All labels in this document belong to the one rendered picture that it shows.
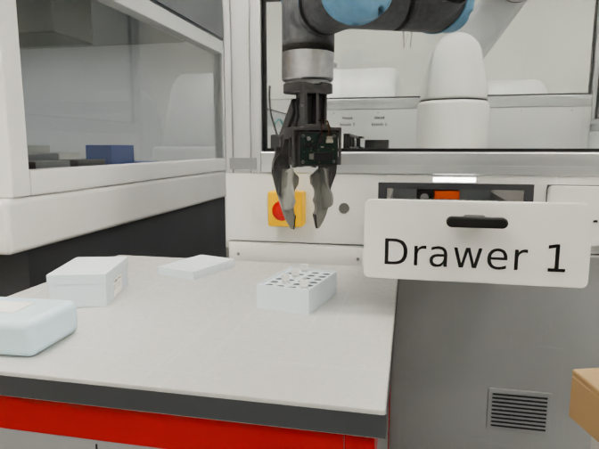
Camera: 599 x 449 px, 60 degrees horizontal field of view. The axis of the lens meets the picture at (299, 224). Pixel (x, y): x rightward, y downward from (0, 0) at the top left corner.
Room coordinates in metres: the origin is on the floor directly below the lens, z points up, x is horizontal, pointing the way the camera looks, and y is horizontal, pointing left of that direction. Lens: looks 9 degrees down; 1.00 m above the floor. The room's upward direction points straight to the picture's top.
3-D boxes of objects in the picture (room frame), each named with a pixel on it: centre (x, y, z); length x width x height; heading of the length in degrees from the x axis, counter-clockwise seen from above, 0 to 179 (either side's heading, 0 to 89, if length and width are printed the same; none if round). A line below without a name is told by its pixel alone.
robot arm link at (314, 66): (0.77, -0.01, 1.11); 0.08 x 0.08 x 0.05
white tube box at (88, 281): (0.82, 0.34, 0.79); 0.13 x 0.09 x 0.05; 4
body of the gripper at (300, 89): (0.76, -0.01, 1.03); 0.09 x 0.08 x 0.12; 14
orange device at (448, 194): (1.39, -0.37, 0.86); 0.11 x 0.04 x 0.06; 78
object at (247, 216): (1.47, -0.44, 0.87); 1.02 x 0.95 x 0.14; 78
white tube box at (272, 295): (0.79, 0.00, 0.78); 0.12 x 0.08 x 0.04; 157
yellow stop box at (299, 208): (1.06, 0.03, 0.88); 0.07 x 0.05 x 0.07; 78
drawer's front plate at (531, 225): (0.69, -0.23, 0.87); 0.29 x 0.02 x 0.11; 78
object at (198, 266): (0.99, 0.20, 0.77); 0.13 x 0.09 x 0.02; 151
